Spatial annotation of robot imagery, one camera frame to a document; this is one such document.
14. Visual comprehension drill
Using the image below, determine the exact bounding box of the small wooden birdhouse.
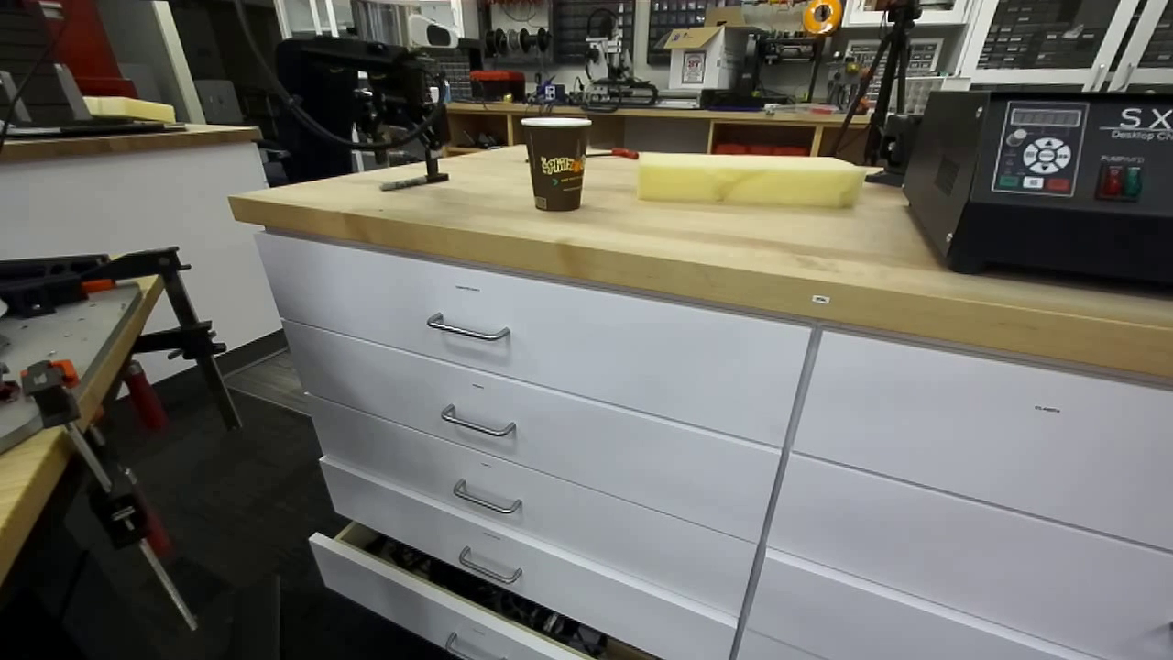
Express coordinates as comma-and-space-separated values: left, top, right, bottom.
662, 22, 733, 97

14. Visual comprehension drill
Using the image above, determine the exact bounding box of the black control box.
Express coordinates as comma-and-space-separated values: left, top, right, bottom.
901, 83, 1173, 290

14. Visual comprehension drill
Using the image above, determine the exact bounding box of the wooden shelf workbench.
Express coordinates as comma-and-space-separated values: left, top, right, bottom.
444, 100, 864, 163

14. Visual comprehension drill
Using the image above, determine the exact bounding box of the brown paper coffee cup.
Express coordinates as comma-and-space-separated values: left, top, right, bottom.
518, 115, 599, 218

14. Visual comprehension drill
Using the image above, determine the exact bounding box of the wooden side workbench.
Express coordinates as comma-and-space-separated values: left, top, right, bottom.
0, 273, 168, 584

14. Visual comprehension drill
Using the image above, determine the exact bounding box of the yellow tape reel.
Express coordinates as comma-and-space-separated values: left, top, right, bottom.
798, 0, 852, 37

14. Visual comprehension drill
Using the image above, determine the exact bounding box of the yellow foam block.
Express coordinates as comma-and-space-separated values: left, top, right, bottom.
636, 149, 869, 211

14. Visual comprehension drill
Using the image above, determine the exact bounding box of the black folding stand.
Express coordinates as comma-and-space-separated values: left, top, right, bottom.
125, 248, 251, 431

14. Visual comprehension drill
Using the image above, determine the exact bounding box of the white counter with wooden top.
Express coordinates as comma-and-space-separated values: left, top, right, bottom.
0, 122, 285, 361

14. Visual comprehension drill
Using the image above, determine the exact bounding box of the orange and black bar clamp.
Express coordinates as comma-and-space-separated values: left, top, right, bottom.
14, 357, 201, 637

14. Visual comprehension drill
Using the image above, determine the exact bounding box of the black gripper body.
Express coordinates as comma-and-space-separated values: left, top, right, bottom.
397, 50, 455, 148

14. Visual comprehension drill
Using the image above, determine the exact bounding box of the silver drawer handle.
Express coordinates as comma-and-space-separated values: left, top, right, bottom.
422, 313, 518, 348
438, 403, 521, 445
452, 477, 529, 522
455, 541, 529, 588

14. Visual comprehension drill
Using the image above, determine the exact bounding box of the black camera tripod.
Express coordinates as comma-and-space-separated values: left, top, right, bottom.
836, 0, 926, 187

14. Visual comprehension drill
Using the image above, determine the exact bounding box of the white drawer cabinet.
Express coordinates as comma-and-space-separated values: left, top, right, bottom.
253, 226, 1173, 660

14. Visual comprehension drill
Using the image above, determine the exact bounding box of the red machine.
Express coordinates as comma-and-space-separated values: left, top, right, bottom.
33, 0, 140, 100

